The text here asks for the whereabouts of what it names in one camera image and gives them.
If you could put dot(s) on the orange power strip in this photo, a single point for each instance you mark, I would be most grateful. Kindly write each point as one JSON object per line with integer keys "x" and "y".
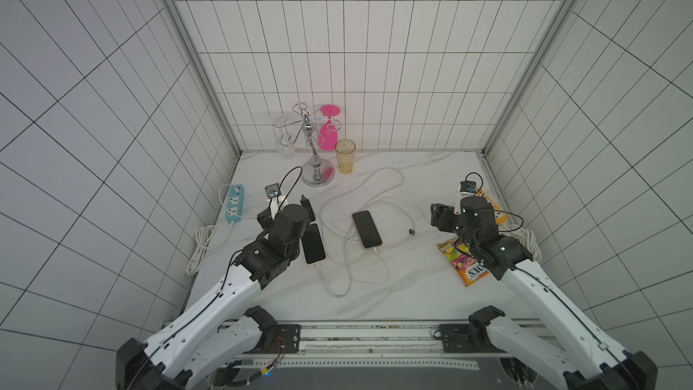
{"x": 500, "y": 216}

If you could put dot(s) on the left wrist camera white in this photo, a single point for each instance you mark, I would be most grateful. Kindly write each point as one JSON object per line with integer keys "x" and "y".
{"x": 275, "y": 199}

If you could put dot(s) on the metal base rail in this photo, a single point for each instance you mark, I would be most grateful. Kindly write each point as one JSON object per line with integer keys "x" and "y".
{"x": 370, "y": 344}

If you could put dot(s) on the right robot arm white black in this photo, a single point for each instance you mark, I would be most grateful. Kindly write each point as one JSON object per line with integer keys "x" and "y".
{"x": 586, "y": 357}

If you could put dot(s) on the silver glass holder stand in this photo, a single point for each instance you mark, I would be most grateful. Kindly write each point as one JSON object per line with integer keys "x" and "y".
{"x": 317, "y": 172}

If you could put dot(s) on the pink wine glass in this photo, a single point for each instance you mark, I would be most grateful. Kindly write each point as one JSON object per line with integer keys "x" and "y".
{"x": 329, "y": 132}

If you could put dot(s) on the black phone pink case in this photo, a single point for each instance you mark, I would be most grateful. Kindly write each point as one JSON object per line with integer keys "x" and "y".
{"x": 312, "y": 245}

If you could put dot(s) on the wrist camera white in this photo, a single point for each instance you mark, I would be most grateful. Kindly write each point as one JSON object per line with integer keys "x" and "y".
{"x": 467, "y": 189}
{"x": 275, "y": 199}

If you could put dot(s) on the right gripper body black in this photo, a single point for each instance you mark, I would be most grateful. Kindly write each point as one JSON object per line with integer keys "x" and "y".
{"x": 444, "y": 217}

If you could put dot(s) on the blue power strip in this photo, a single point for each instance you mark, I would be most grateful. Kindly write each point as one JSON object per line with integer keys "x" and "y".
{"x": 235, "y": 203}

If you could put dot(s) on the clear wine glass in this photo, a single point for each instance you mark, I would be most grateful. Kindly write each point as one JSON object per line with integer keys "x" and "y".
{"x": 284, "y": 139}

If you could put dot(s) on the candy snack bag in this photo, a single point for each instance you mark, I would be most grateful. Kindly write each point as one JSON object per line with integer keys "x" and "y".
{"x": 466, "y": 266}

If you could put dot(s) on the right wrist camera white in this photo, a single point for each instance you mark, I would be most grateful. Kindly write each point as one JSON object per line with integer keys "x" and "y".
{"x": 467, "y": 189}

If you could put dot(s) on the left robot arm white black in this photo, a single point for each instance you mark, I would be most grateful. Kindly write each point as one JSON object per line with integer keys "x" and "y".
{"x": 221, "y": 325}

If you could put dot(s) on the amber plastic cup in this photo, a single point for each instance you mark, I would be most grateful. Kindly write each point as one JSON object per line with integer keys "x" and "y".
{"x": 346, "y": 154}

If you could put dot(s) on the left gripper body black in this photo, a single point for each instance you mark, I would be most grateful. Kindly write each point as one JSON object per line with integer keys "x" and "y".
{"x": 266, "y": 221}

